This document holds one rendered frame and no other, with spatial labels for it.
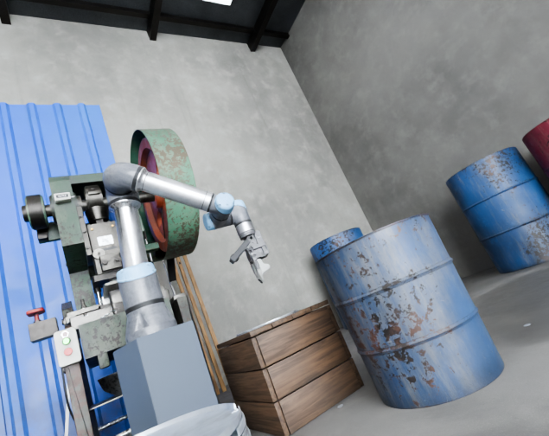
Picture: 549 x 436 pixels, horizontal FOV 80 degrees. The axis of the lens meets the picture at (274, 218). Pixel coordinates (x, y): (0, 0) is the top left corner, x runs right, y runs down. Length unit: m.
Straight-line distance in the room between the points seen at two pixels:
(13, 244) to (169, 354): 2.44
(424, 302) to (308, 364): 0.52
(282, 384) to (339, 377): 0.24
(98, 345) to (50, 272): 1.59
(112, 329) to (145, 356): 0.70
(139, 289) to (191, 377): 0.30
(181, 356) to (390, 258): 0.66
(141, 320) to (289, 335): 0.53
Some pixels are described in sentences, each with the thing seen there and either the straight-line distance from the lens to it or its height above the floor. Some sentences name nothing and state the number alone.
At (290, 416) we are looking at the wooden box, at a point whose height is 0.05.
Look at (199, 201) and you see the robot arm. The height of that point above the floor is 0.84.
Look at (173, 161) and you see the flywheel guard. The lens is 1.86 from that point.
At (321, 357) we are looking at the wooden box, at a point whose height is 0.16.
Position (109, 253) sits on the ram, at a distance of 1.94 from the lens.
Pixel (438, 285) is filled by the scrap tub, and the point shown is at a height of 0.27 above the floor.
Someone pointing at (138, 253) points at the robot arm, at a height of 0.75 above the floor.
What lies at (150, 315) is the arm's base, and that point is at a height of 0.50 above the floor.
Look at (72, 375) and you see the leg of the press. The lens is 1.61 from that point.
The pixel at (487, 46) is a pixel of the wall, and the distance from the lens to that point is 3.87.
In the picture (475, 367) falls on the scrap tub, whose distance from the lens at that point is 1.09.
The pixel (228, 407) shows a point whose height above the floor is 0.28.
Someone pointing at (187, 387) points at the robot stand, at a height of 0.28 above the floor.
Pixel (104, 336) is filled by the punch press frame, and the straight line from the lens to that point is 1.68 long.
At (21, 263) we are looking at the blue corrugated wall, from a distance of 3.25.
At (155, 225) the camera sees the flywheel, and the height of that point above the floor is 1.24.
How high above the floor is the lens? 0.36
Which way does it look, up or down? 16 degrees up
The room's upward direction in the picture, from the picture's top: 23 degrees counter-clockwise
